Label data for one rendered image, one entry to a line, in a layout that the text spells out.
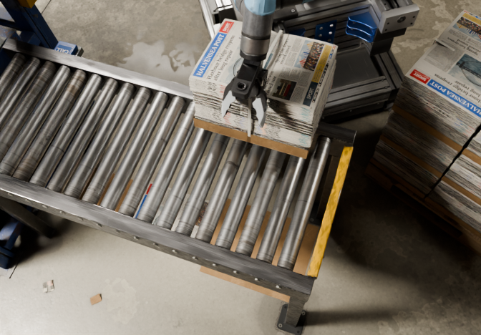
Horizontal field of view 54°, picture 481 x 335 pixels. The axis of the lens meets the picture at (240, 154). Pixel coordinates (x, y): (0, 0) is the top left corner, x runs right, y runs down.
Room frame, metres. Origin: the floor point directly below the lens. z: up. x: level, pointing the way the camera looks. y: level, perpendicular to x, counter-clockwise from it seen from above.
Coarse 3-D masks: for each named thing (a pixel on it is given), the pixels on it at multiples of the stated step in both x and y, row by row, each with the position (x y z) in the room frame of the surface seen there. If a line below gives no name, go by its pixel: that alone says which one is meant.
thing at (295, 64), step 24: (288, 48) 0.90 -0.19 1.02; (312, 48) 0.89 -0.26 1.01; (336, 48) 0.88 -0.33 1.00; (288, 72) 0.80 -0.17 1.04; (312, 72) 0.79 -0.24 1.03; (288, 96) 0.70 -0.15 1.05; (312, 96) 0.70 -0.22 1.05; (288, 120) 0.66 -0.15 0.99; (312, 120) 0.64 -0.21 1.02; (288, 144) 0.64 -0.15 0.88
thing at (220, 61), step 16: (224, 32) 0.99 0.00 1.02; (240, 32) 0.98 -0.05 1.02; (208, 48) 0.92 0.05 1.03; (224, 48) 0.92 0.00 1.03; (208, 64) 0.86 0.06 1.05; (224, 64) 0.85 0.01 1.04; (240, 64) 0.84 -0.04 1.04; (192, 80) 0.81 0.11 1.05; (208, 80) 0.79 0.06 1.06; (224, 80) 0.79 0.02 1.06; (208, 96) 0.78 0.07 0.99; (208, 112) 0.77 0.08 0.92
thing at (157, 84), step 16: (16, 48) 1.24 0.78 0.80; (32, 48) 1.23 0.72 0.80; (64, 64) 1.13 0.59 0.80; (80, 64) 1.12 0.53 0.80; (96, 64) 1.11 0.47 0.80; (128, 80) 1.02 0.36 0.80; (144, 80) 1.02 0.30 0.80; (160, 80) 1.01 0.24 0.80; (176, 96) 0.93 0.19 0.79; (192, 96) 0.92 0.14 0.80; (320, 128) 0.73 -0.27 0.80; (336, 128) 0.72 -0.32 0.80; (336, 144) 0.68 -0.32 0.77; (352, 144) 0.66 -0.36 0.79
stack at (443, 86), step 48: (432, 48) 0.96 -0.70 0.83; (480, 48) 0.93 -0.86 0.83; (432, 96) 0.79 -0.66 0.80; (480, 96) 0.75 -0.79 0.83; (384, 144) 0.85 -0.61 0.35; (432, 144) 0.73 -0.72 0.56; (480, 144) 0.63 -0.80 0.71; (432, 192) 0.64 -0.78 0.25; (480, 192) 0.55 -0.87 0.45; (480, 240) 0.45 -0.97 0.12
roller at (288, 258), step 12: (324, 144) 0.67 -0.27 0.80; (312, 156) 0.64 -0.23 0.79; (324, 156) 0.63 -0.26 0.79; (312, 168) 0.59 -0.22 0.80; (312, 180) 0.55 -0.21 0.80; (300, 192) 0.52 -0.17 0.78; (312, 192) 0.51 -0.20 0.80; (300, 204) 0.48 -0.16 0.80; (312, 204) 0.48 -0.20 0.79; (300, 216) 0.44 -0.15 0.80; (288, 228) 0.41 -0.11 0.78; (300, 228) 0.40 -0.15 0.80; (288, 240) 0.37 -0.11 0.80; (300, 240) 0.37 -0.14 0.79; (288, 252) 0.34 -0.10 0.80; (288, 264) 0.30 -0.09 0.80
